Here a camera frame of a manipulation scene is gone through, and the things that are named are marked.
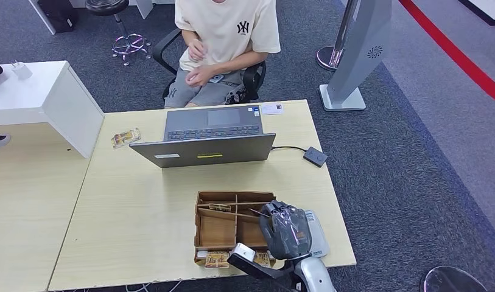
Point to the person's left hand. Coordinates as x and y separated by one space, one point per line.
200 76

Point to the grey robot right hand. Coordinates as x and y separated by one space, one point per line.
285 233

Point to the person's right hand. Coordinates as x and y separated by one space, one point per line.
197 50

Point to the white ID card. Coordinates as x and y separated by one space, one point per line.
272 109

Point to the person's left forearm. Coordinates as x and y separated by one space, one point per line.
237 61

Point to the person's right forearm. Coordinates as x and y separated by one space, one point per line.
190 37

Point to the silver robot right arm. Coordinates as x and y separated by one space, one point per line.
315 276

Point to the person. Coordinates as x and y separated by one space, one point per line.
227 36

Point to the grey white card reader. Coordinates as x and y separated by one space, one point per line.
319 237

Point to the wooden card organizer box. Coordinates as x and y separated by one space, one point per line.
217 231

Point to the black office chair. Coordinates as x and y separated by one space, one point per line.
251 80

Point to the white desk panel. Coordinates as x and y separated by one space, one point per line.
43 17
144 8

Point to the grey open laptop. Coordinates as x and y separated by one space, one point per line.
207 151

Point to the black square usb hub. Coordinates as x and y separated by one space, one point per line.
315 156

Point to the black stool chrome base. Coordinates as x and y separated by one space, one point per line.
106 6

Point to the black bag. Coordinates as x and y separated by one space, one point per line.
59 14

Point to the grey kiosk stand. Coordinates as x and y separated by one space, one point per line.
360 52

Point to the white desk cabinet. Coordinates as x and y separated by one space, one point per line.
37 96

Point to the round dark glossy stool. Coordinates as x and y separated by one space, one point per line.
451 280

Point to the white charger plug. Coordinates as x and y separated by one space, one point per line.
23 71

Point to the white counter black base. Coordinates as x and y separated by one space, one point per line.
487 8

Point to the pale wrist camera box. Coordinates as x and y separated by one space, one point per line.
242 253

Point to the chrome stanchion post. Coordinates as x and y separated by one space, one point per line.
326 58

